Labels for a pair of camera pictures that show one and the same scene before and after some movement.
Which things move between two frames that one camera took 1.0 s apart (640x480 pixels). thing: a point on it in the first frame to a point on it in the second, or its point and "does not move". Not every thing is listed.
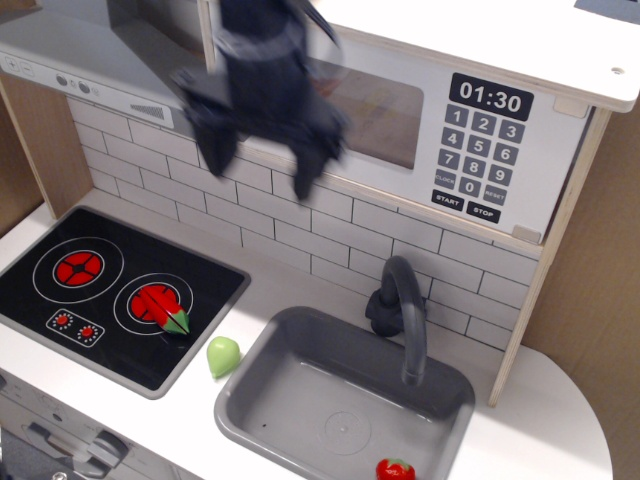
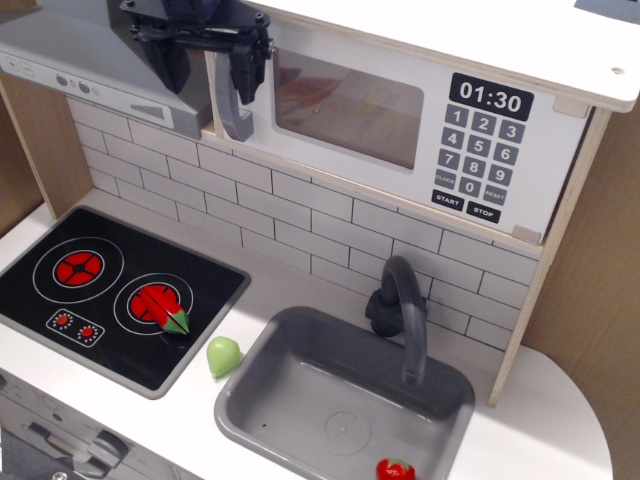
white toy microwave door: x=450 y=138 does not move
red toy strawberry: x=394 y=469 does not move
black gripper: x=273 y=94 to x=199 y=23
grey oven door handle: x=92 y=459 does not move
